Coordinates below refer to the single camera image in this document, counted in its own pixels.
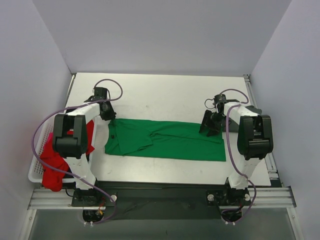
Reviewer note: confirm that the folded dark grey t shirt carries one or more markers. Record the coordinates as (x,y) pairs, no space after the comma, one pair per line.
(233,126)

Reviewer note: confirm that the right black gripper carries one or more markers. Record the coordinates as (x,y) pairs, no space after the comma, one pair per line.
(212,122)

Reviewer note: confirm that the green t shirt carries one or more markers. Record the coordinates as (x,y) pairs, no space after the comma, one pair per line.
(163,139)

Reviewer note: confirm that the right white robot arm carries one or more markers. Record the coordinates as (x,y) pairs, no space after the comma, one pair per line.
(254,135)

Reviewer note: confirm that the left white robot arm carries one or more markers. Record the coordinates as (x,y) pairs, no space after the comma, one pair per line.
(71,138)

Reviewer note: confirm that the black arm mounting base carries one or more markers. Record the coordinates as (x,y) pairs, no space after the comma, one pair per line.
(161,201)

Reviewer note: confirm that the white plastic laundry basket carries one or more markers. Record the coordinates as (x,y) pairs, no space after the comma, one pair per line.
(36,170)

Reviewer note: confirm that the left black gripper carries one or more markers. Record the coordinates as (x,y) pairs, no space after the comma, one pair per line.
(110,116)

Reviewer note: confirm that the pink t shirt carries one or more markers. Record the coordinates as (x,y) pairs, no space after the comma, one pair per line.
(50,138)

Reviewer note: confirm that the red t shirt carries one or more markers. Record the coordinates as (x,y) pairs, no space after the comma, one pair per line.
(53,179)

